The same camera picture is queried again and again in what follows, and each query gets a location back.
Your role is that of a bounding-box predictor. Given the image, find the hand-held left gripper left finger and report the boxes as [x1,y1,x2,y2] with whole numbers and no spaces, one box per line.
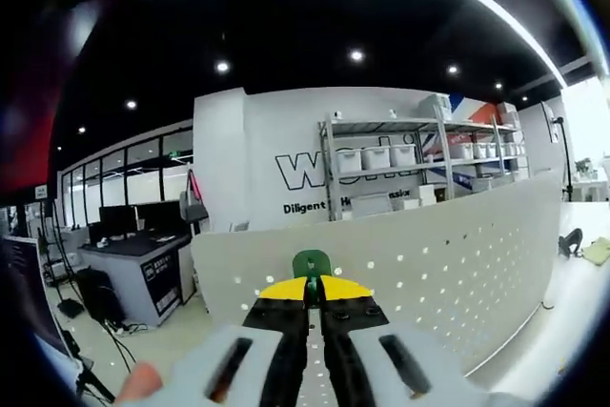
[159,276,314,407]

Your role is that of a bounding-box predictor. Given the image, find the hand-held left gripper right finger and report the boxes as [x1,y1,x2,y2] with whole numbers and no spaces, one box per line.
[317,275,506,407]

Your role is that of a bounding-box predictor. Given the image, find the green hook assembly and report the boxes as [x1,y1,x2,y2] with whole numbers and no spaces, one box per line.
[292,249,333,309]

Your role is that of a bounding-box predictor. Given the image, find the white perforated mounting plate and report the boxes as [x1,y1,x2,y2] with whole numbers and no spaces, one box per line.
[190,171,564,407]

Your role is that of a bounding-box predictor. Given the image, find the white power strip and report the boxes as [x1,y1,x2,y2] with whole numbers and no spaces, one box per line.
[101,318,150,337]

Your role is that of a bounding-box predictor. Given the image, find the black top counter desk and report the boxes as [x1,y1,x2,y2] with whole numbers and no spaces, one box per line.
[78,232,196,328]

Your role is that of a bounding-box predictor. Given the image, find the black computer monitor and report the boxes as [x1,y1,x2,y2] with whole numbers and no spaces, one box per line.
[135,201,183,233]
[98,205,140,237]

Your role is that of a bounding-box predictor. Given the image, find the row of white storage bins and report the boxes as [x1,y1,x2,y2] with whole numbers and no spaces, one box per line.
[335,141,531,175]

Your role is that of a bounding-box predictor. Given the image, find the black computer tower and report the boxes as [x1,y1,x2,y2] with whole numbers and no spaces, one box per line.
[75,267,126,328]

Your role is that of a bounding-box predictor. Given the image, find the black tripod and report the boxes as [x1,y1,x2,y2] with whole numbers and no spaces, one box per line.
[60,329,116,404]

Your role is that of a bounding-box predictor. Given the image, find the grey metal shelf rack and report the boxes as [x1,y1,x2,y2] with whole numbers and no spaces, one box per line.
[317,110,533,223]

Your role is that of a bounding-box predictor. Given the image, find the black curved object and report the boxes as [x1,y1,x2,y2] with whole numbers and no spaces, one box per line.
[559,227,584,261]

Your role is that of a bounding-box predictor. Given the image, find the white cardboard box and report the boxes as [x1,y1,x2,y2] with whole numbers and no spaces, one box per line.
[418,93,452,122]

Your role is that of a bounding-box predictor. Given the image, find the yellow green cloth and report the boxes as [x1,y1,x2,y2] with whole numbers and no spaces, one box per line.
[581,236,610,266]

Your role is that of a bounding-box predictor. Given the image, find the black light stand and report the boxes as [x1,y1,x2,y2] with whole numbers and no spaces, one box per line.
[539,100,577,204]

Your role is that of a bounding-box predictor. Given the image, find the round ceiling spotlights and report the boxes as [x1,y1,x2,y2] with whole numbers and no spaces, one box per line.
[75,47,530,137]

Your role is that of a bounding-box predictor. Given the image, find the small potted plant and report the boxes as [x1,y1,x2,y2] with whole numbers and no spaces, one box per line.
[574,156,598,180]

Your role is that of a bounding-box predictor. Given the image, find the grey bag with pink strap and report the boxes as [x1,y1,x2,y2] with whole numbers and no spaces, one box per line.
[179,170,210,224]

